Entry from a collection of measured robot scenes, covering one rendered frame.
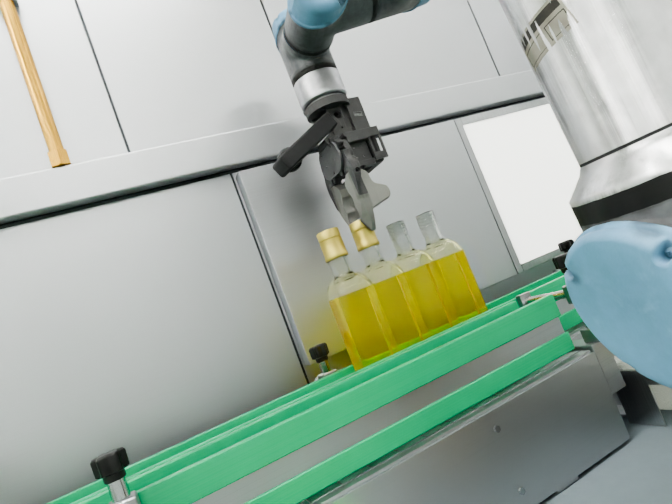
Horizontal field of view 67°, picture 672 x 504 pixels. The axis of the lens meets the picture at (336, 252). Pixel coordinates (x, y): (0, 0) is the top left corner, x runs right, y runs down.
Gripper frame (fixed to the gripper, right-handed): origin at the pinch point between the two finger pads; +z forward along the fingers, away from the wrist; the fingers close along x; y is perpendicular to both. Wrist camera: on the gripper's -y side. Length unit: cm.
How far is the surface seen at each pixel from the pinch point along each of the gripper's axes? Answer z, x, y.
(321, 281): 5.3, 11.7, -4.3
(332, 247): 1.8, -1.9, -6.5
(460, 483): 32.9, -15.8, -8.6
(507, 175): -2.4, 11.6, 43.4
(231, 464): 20.3, -13.8, -30.7
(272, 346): 12.4, 14.8, -15.2
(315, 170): -13.5, 11.7, 2.1
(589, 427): 35.6, -15.9, 11.7
